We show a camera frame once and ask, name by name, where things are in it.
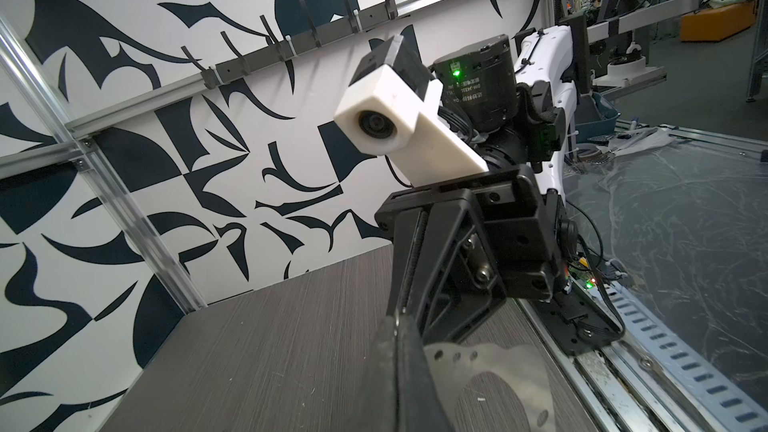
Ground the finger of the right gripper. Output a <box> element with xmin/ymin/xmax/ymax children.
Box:
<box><xmin>387</xmin><ymin>197</ymin><xmax>507</xmax><ymax>345</ymax></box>

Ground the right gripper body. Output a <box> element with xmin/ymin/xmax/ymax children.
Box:
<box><xmin>375</xmin><ymin>165</ymin><xmax>577</xmax><ymax>301</ymax></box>

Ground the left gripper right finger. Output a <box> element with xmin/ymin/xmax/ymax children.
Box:
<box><xmin>398</xmin><ymin>315</ymin><xmax>454</xmax><ymax>432</ymax></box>

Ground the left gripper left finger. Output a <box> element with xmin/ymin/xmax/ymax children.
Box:
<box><xmin>353</xmin><ymin>316</ymin><xmax>398</xmax><ymax>431</ymax></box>

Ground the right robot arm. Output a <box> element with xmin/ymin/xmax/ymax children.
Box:
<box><xmin>375</xmin><ymin>27</ymin><xmax>578</xmax><ymax>344</ymax></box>

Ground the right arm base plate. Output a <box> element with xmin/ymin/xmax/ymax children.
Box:
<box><xmin>533</xmin><ymin>286</ymin><xmax>623</xmax><ymax>357</ymax></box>

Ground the white cable duct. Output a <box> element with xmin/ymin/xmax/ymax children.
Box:
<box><xmin>607</xmin><ymin>285</ymin><xmax>767</xmax><ymax>431</ymax></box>

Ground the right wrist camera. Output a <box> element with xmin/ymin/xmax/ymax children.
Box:
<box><xmin>334</xmin><ymin>35</ymin><xmax>489</xmax><ymax>187</ymax></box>

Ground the black wall hook rack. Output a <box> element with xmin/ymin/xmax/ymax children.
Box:
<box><xmin>181</xmin><ymin>0</ymin><xmax>398</xmax><ymax>89</ymax></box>

